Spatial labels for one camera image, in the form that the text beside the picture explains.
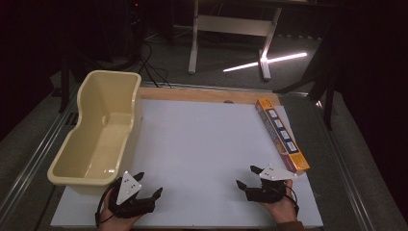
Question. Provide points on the cream plastic tub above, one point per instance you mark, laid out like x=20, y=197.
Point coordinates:
x=96, y=150

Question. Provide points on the person's left hand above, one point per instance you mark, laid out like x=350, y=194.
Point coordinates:
x=112, y=223

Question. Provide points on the black stand leg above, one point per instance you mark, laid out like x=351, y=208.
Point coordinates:
x=64, y=86

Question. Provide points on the wooden board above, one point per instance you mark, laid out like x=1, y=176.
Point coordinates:
x=192, y=95

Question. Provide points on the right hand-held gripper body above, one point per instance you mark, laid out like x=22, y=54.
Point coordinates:
x=277, y=173

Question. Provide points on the person's right hand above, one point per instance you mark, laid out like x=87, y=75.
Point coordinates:
x=284, y=212

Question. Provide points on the dark computer tower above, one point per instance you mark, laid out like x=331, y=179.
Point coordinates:
x=136, y=29

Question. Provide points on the metal floor rail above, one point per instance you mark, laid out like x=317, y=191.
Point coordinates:
x=346, y=173
x=35, y=160

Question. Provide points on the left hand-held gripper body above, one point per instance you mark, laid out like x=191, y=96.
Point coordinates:
x=128, y=187

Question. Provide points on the long orange cardboard box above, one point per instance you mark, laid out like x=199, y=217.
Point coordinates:
x=296, y=159

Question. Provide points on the dark tripod stand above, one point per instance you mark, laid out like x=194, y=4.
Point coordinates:
x=327, y=102

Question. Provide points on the white metal table frame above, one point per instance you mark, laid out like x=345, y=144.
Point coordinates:
x=234, y=25

